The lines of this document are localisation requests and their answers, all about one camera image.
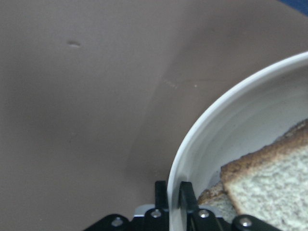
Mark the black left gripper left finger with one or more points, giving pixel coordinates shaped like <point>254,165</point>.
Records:
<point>161,199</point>

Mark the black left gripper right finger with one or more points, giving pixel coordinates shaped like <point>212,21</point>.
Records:
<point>187,200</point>

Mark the bread slice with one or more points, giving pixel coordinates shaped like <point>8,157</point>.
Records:
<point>269,185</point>
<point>216,204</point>

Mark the white round plate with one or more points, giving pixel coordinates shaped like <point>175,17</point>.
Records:
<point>251,115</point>

